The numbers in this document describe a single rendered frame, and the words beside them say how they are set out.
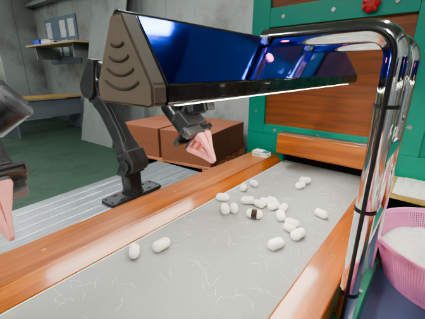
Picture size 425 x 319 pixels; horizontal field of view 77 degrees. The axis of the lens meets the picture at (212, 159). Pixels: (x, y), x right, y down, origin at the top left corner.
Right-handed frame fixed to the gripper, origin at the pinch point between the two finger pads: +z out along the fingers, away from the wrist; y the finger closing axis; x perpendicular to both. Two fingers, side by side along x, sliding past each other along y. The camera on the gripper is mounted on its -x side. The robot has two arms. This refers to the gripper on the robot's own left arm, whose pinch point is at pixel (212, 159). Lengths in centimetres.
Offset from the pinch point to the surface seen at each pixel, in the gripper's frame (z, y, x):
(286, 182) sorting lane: 14.8, 24.5, 2.8
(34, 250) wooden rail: -1.0, -38.4, 12.9
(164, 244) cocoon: 11.4, -21.5, 3.8
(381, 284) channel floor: 41.7, 4.2, -11.3
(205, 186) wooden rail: 2.7, 1.9, 9.8
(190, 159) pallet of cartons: -68, 135, 142
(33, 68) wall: -530, 176, 412
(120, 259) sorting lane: 8.9, -28.3, 7.9
